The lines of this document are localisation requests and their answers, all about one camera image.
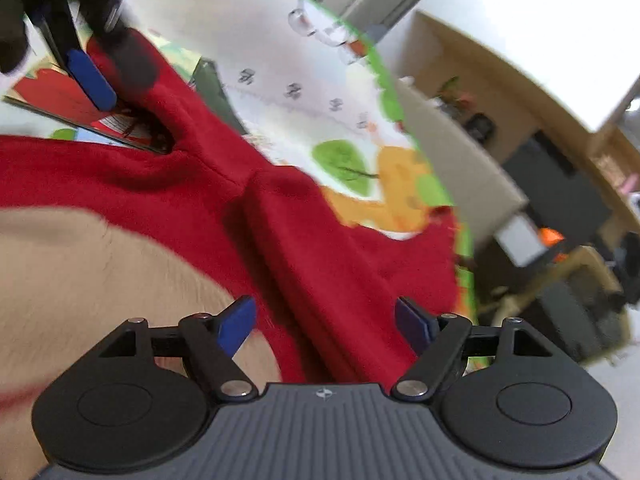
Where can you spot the beige office chair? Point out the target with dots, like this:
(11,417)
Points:
(578,304)

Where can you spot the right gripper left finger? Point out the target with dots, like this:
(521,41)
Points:
(144,394)

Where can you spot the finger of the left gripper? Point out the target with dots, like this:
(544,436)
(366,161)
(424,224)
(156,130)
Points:
(56,25)
(117,40)

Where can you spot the beige sofa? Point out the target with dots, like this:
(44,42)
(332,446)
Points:
(486,198)

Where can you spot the potted plant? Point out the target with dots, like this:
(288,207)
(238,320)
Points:
(450,93)

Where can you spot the colourful cartoon play mat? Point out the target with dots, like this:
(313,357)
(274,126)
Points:
(302,89)

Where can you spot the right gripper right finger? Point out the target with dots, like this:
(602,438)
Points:
(506,394)

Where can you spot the orange object on desk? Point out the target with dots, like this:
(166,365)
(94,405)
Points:
(551,238)

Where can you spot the black cabinet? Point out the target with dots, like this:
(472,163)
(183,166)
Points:
(560,196)

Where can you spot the red fleece garment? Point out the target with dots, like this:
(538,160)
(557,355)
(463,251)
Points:
(92,235)

